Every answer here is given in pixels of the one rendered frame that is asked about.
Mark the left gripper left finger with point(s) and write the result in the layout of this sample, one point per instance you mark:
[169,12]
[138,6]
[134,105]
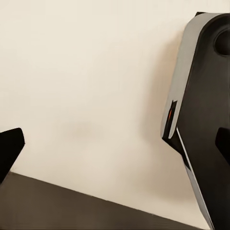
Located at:
[11,144]

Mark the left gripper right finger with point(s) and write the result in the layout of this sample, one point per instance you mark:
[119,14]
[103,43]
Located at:
[222,142]

